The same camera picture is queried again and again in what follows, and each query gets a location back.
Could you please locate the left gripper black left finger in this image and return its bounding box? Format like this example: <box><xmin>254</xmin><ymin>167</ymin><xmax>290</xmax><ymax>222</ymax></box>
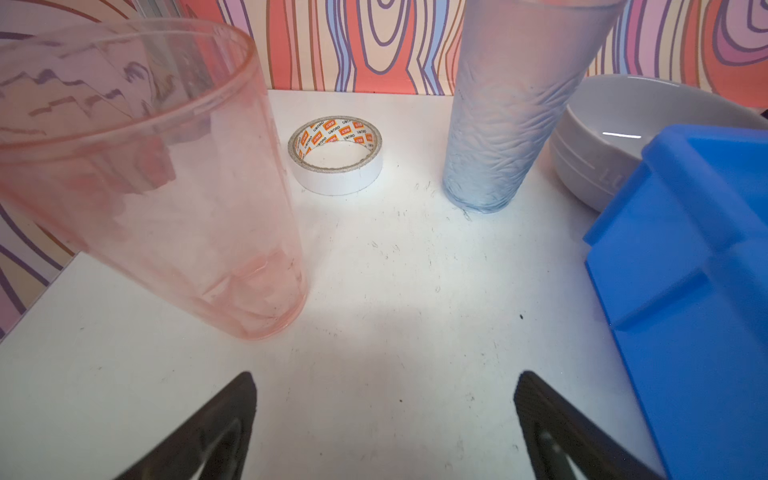
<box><xmin>119</xmin><ymin>371</ymin><xmax>257</xmax><ymax>479</ymax></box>

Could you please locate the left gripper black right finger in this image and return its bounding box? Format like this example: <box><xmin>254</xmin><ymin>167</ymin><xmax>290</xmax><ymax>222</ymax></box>
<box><xmin>514</xmin><ymin>371</ymin><xmax>660</xmax><ymax>479</ymax></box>

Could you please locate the blue plastic bin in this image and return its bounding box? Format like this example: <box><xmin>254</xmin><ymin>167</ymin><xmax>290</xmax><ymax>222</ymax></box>
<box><xmin>585</xmin><ymin>125</ymin><xmax>767</xmax><ymax>479</ymax></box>

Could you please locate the grey ceramic bowl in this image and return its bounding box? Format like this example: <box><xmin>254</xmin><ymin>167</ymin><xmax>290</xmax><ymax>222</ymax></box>
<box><xmin>548</xmin><ymin>75</ymin><xmax>767</xmax><ymax>212</ymax></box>

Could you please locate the pink translucent plastic cup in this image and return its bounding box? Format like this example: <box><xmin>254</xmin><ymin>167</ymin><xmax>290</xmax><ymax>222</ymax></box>
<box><xmin>1</xmin><ymin>18</ymin><xmax>307</xmax><ymax>339</ymax></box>

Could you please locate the roll of double-sided tape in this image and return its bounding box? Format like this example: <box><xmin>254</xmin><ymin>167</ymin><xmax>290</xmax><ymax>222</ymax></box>
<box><xmin>287</xmin><ymin>116</ymin><xmax>384</xmax><ymax>196</ymax></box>

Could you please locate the blue frosted plastic cup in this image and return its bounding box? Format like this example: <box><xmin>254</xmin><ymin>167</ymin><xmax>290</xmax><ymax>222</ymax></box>
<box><xmin>443</xmin><ymin>1</ymin><xmax>625</xmax><ymax>213</ymax></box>

